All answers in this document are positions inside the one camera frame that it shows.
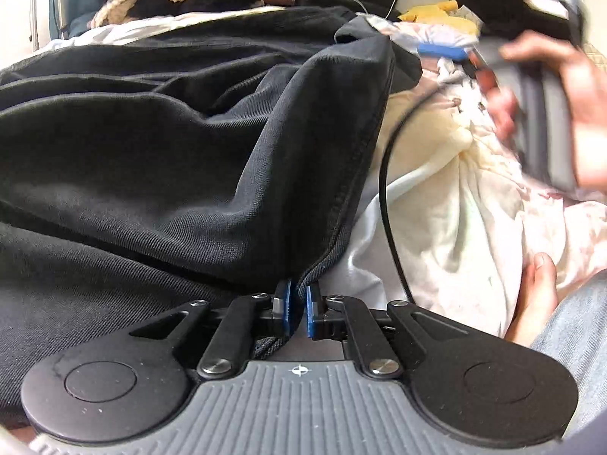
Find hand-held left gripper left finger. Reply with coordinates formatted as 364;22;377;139
129;281;296;380

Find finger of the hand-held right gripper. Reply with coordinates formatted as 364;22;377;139
416;40;482;62

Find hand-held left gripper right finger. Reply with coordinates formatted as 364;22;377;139
306;284;475;380

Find dark grey pants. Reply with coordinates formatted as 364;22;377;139
0;7;424;433

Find person's right hand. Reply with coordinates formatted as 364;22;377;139
479;31;607;190

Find yellow plush toy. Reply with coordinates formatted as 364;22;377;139
397;0;481;37

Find pastel bed sheet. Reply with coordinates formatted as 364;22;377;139
42;8;607;344

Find person's jeans leg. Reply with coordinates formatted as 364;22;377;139
528;270;607;442

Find white charging cable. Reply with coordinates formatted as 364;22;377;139
341;0;399;19

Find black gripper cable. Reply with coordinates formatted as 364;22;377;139
378;70;475;305

